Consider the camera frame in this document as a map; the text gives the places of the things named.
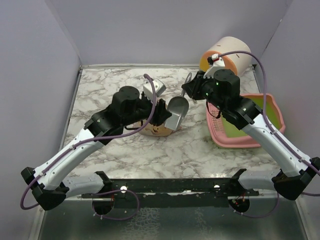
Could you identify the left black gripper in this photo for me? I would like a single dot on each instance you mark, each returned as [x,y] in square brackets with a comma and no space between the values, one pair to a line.
[161,112]

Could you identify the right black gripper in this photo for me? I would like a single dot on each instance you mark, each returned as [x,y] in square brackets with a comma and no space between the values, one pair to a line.
[193,87]

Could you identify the pink cat litter bag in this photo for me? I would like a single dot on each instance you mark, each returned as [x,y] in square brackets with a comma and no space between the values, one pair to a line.
[157,131]

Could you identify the grey metal litter scoop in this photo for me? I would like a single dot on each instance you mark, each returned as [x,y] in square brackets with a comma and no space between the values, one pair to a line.
[178,106]

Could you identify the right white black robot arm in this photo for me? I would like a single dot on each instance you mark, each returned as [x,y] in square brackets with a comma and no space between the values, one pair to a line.
[297,169]

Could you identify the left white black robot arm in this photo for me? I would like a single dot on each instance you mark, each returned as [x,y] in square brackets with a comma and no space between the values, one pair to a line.
[49,182]

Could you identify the pink green litter box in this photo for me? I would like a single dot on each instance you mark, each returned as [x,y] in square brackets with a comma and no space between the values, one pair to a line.
[226,135]

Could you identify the round pastel drawer cabinet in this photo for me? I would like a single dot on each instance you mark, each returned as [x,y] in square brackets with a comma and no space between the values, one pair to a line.
[237,62]

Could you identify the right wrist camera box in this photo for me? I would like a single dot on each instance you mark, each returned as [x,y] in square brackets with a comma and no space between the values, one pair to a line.
[216,63]

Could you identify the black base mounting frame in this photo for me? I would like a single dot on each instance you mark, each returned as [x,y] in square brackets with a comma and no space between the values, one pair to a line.
[125,196]

